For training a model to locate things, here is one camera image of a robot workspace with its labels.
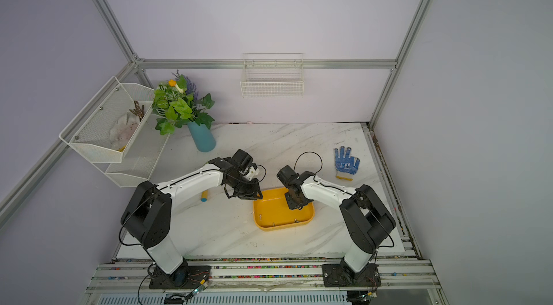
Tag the yellow plastic storage box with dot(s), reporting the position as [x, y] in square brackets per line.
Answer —
[272, 212]

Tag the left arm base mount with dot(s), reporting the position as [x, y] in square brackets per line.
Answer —
[184, 277]

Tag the blue dotted work glove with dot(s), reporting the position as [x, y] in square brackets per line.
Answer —
[346, 164]

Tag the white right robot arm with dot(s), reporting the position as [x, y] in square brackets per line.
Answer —
[367, 219]

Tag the white cloth in shelf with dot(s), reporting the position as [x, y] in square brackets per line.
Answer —
[123, 130]

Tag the green yellow brush tool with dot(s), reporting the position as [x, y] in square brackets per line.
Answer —
[204, 196]

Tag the green artificial plant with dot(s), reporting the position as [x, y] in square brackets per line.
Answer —
[177, 102]

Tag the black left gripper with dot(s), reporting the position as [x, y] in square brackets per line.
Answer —
[253, 192]

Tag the aluminium rail platform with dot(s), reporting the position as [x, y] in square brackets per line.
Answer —
[309, 280]

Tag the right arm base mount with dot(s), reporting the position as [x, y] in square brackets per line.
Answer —
[341, 275]

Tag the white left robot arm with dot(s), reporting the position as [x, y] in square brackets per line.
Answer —
[148, 215]

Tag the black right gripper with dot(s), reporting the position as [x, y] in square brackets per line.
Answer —
[293, 204]

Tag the teal vase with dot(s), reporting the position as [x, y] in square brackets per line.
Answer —
[202, 137]

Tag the white wire wall basket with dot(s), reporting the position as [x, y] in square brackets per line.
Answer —
[269, 75]

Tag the brown twigs in shelf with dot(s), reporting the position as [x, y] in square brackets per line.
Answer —
[138, 110]

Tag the white mesh wall shelf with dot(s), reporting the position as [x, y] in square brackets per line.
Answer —
[88, 134]

